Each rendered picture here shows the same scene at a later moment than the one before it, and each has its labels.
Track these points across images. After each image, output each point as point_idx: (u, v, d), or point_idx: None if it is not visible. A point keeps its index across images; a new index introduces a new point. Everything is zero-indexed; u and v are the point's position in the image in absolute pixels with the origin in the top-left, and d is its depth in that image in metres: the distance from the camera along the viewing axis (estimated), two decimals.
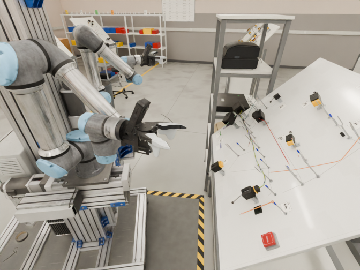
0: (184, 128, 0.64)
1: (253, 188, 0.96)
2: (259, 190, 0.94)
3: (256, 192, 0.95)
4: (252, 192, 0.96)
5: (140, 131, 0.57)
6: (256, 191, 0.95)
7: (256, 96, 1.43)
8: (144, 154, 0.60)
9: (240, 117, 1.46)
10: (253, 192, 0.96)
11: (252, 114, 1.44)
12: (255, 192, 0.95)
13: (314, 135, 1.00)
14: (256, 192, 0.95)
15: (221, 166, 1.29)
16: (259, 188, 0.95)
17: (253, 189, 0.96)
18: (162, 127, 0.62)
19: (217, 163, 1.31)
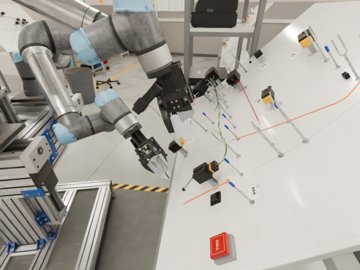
0: (181, 142, 0.54)
1: (209, 165, 0.63)
2: (216, 167, 0.61)
3: (212, 171, 0.62)
4: (207, 171, 0.62)
5: None
6: (213, 170, 0.62)
7: (232, 55, 1.10)
8: (193, 93, 0.53)
9: (211, 83, 1.13)
10: (208, 171, 0.62)
11: (226, 79, 1.11)
12: (211, 171, 0.61)
13: (303, 87, 0.67)
14: (212, 171, 0.61)
15: None
16: (216, 165, 0.62)
17: (209, 167, 0.63)
18: None
19: None
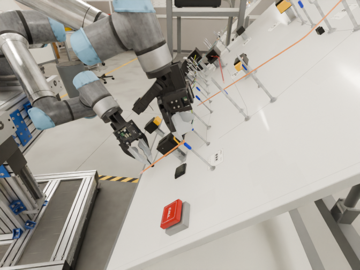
0: (182, 139, 0.56)
1: None
2: None
3: (177, 141, 0.56)
4: (171, 140, 0.57)
5: None
6: (178, 140, 0.56)
7: (214, 33, 1.04)
8: (193, 93, 0.53)
9: (192, 62, 1.07)
10: (172, 141, 0.57)
11: None
12: (175, 141, 0.56)
13: (278, 52, 0.61)
14: (176, 141, 0.56)
15: (157, 124, 0.91)
16: (181, 135, 0.57)
17: (173, 137, 0.57)
18: None
19: (152, 119, 0.92)
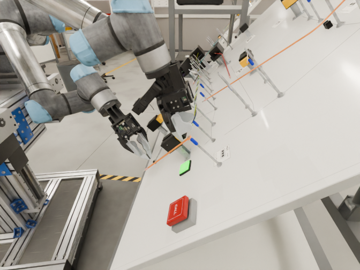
0: (182, 139, 0.56)
1: None
2: (182, 135, 0.55)
3: (179, 139, 0.56)
4: None
5: None
6: None
7: (217, 30, 1.04)
8: (192, 93, 0.53)
9: None
10: None
11: None
12: (177, 139, 0.56)
13: (284, 47, 0.61)
14: (178, 139, 0.56)
15: (159, 121, 0.90)
16: None
17: None
18: None
19: (155, 117, 0.91)
